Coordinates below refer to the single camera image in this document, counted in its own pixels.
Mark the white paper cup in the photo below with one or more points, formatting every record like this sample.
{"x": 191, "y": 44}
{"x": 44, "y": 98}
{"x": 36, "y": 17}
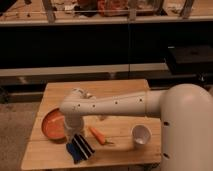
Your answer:
{"x": 141, "y": 135}

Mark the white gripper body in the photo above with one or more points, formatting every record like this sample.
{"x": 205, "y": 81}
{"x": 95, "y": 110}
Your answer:
{"x": 72, "y": 126}

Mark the wooden table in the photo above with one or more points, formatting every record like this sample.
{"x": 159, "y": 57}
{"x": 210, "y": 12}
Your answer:
{"x": 42, "y": 154}

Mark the black box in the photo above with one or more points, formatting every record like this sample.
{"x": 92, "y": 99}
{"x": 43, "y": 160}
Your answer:
{"x": 190, "y": 59}

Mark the orange carrot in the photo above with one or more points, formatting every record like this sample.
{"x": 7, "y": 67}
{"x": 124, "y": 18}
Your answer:
{"x": 98, "y": 136}

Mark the blue black striped eraser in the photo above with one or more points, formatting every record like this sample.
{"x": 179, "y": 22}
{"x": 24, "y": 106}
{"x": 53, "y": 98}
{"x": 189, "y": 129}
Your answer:
{"x": 79, "y": 149}

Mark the orange plate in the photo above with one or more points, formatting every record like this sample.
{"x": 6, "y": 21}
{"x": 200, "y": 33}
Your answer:
{"x": 52, "y": 125}

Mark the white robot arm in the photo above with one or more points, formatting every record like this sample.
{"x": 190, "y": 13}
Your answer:
{"x": 185, "y": 111}

